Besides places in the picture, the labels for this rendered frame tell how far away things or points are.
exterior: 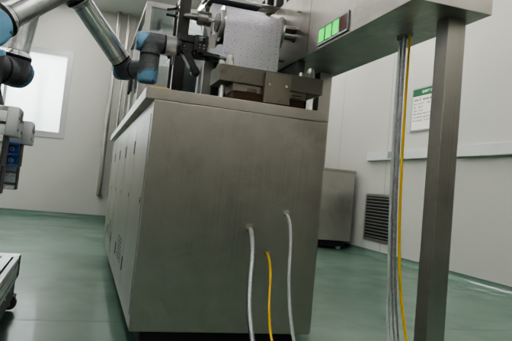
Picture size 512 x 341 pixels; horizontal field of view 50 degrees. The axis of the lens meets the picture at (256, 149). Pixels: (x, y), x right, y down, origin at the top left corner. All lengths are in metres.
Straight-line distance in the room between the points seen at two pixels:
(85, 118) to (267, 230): 5.93
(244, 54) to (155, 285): 0.96
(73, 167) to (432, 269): 6.43
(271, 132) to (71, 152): 5.88
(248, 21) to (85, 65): 5.66
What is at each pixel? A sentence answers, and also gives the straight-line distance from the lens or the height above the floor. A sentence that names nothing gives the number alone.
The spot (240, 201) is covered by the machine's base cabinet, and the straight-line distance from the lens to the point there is 1.91.
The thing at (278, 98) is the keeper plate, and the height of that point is 0.93.
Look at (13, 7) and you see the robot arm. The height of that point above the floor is 1.06.
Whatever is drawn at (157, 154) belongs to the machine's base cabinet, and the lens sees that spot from 1.85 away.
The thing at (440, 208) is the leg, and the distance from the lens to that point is 1.63.
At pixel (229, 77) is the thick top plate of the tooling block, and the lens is 1.99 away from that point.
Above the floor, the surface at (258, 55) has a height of 1.13.
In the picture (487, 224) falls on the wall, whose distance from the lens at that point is 4.82.
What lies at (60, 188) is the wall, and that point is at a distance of 7.66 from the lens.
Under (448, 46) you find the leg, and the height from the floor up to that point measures 1.05.
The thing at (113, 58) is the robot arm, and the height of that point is 1.04.
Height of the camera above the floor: 0.59
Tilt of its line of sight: 4 degrees up
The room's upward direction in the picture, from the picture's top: 6 degrees clockwise
